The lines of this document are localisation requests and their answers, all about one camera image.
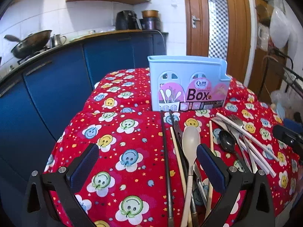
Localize black chopstick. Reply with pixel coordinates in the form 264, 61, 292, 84
160, 111, 174, 227

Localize blue kitchen base cabinets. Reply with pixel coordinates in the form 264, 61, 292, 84
1, 31, 168, 226

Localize white chopstick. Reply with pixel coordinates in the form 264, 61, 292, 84
211, 117, 276, 178
216, 112, 279, 162

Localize light wooden chopstick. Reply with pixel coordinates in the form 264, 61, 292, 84
205, 121, 214, 218
169, 126, 193, 227

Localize steel fork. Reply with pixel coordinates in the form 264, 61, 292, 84
228, 115, 257, 173

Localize black spoon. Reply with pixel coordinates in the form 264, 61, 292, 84
219, 130, 250, 173

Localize red smiley flower tablecloth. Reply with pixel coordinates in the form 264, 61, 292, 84
44, 68, 302, 226

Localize wooden shelf unit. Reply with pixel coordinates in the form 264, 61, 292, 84
249, 0, 286, 103

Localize beige plastic spoon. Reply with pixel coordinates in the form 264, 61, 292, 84
181, 126, 200, 226

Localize white plastic bag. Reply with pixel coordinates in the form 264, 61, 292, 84
270, 7, 291, 49

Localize light blue utensil box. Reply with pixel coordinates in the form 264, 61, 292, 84
148, 55, 231, 111

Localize wooden door with glass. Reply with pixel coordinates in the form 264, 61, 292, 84
185, 0, 251, 82

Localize black wok on stove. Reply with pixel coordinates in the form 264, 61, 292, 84
4, 30, 52, 59

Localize black air fryer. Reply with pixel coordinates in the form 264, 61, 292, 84
115, 10, 142, 30

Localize dark pot with wooden lid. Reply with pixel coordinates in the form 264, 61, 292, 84
140, 10, 162, 31

